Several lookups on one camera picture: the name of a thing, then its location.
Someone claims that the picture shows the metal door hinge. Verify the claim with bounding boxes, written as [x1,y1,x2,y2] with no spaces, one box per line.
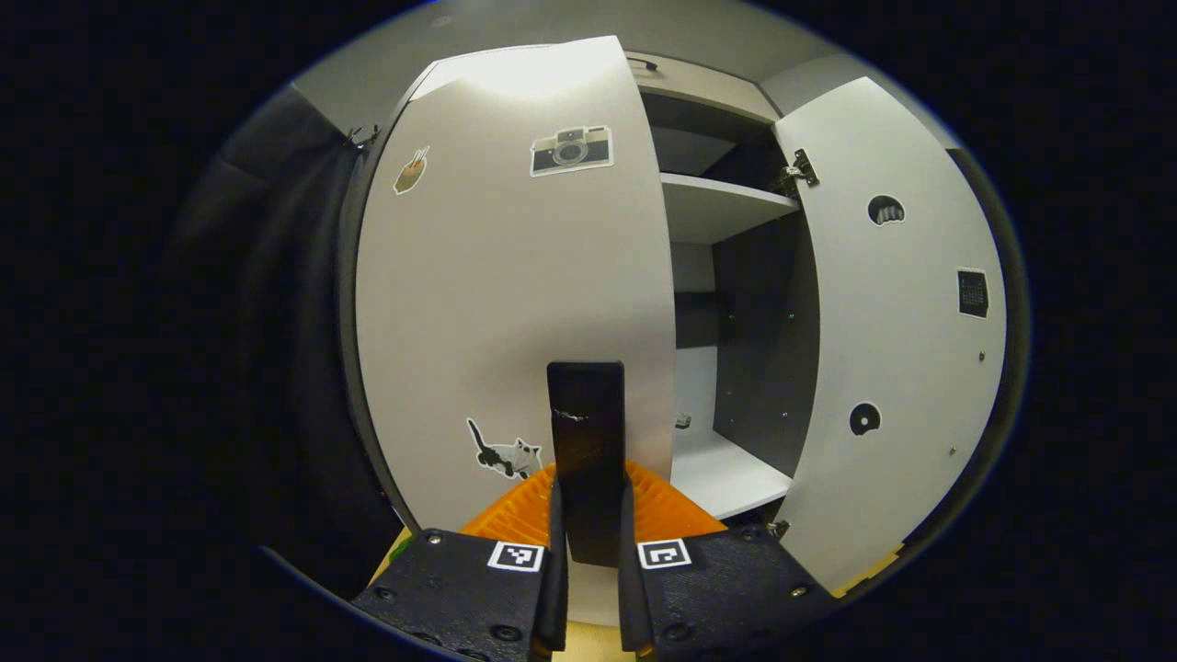
[780,147,821,198]

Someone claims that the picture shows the black door handle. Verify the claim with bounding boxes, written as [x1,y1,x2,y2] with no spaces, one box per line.
[546,360,626,567]

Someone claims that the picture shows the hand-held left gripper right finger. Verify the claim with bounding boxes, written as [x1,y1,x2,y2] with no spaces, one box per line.
[618,460,840,662]

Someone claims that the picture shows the white cabinet shelf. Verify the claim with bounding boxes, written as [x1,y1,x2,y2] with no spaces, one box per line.
[669,428,794,521]
[660,172,799,245]

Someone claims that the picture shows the white double-door shoe cabinet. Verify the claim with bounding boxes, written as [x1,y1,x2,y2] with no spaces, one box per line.
[336,51,824,530]

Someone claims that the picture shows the white cabinet door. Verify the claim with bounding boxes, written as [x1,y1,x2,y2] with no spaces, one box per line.
[354,35,679,628]
[771,75,1008,597]

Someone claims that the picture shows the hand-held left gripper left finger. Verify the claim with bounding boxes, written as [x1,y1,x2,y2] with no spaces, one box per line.
[349,462,569,662]

